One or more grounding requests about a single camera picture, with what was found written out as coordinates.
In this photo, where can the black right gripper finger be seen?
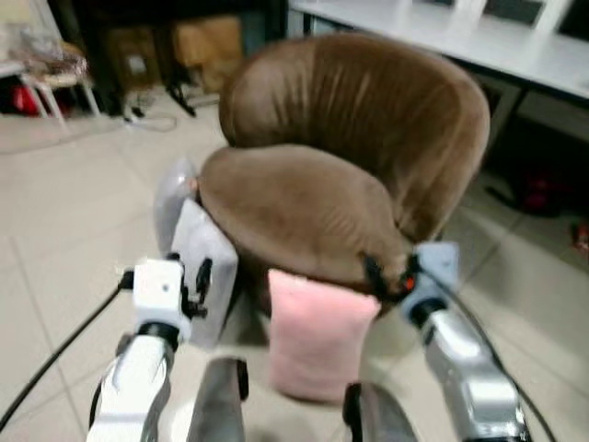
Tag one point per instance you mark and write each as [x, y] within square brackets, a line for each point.
[371, 270]

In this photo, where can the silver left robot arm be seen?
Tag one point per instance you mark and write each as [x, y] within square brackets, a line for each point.
[133, 387]

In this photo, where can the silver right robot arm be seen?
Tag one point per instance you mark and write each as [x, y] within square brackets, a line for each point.
[469, 368]

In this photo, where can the light grey square pillow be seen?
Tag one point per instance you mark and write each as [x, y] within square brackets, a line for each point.
[210, 253]

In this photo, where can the silvery grey shiny pillow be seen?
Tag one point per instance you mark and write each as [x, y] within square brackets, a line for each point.
[173, 198]

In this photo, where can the pink fluffy pillow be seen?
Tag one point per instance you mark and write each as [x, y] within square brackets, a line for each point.
[317, 336]

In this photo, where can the small red floor item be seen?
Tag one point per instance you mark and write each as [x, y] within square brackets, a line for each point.
[581, 237]

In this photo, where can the brown velvet sofa chair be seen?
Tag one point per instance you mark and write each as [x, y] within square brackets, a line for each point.
[350, 129]

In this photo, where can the red and black floor object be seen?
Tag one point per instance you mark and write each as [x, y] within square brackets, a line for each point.
[545, 191]

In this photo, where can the grey left robot leg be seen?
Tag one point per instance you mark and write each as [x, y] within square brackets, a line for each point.
[219, 405]

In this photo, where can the grey robot leg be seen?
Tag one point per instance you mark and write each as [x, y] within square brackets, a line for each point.
[219, 405]
[377, 419]

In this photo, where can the grey right robot leg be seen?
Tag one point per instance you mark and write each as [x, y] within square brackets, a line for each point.
[377, 419]

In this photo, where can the white power strip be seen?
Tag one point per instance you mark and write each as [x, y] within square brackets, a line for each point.
[138, 114]

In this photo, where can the small brown cardboard box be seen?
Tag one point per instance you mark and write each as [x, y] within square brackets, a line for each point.
[133, 55]

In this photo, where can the large brown cardboard box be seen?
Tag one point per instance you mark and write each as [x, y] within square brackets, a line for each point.
[210, 51]

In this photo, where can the red bag under chair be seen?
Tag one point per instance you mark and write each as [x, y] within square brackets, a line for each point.
[26, 99]

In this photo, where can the white chair with clutter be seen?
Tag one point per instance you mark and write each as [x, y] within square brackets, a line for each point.
[57, 69]

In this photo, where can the long white table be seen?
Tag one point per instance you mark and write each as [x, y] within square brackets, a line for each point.
[460, 37]

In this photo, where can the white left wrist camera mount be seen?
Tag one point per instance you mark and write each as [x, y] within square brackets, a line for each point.
[159, 290]

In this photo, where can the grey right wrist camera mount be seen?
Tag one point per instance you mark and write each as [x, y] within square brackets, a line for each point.
[434, 267]

